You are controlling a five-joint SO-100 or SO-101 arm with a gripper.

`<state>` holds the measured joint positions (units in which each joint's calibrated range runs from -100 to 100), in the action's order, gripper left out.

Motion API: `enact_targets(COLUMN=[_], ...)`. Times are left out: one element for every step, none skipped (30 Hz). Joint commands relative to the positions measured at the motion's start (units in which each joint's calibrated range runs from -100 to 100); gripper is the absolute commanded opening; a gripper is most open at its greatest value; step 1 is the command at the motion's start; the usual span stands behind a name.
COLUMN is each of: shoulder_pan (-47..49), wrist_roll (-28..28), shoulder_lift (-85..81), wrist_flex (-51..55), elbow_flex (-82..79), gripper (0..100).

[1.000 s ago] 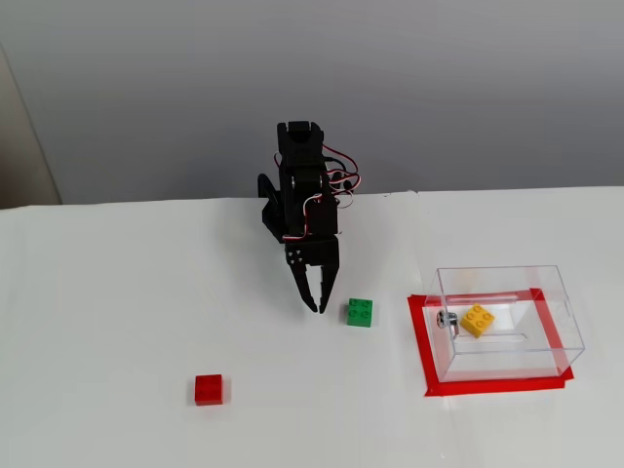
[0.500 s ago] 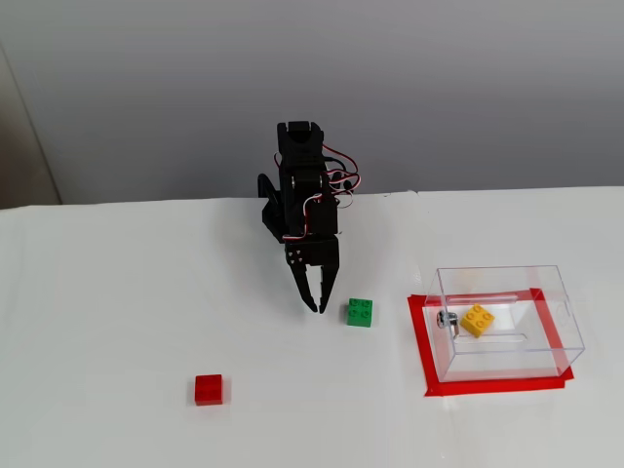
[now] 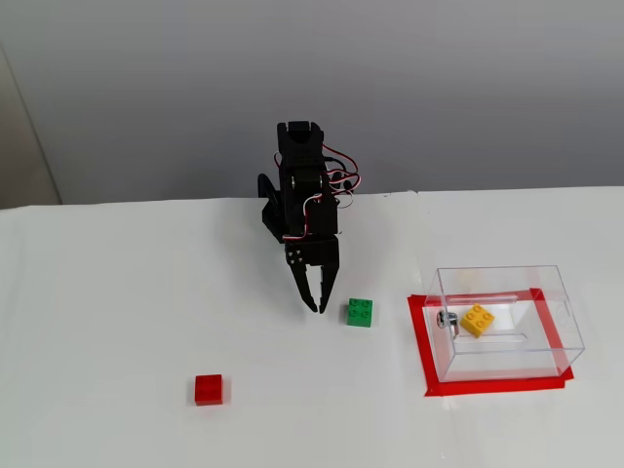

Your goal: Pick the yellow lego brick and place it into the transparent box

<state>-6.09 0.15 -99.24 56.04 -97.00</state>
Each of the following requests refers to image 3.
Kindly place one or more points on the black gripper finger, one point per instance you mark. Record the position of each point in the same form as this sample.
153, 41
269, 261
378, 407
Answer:
300, 273
327, 283

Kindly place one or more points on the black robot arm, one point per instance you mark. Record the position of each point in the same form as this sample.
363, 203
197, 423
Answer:
302, 146

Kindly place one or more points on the beige board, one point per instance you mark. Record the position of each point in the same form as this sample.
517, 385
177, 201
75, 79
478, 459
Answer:
19, 161

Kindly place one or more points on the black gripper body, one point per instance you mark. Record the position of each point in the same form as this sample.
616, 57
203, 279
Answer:
319, 254

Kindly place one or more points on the transparent plastic box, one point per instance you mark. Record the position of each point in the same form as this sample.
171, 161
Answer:
517, 351

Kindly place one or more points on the silver metal cam lock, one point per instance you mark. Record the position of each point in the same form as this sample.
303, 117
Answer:
444, 319

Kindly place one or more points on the green lego brick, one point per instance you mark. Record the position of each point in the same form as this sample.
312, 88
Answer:
360, 313

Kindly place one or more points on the red tape frame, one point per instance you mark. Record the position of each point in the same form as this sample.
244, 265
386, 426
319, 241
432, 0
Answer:
419, 341

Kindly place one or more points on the red lego brick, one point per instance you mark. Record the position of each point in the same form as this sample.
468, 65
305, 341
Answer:
208, 390

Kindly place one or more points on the yellow lego brick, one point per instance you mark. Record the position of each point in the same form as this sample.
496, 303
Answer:
478, 320

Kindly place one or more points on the black table clamp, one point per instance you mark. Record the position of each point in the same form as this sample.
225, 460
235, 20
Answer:
267, 192

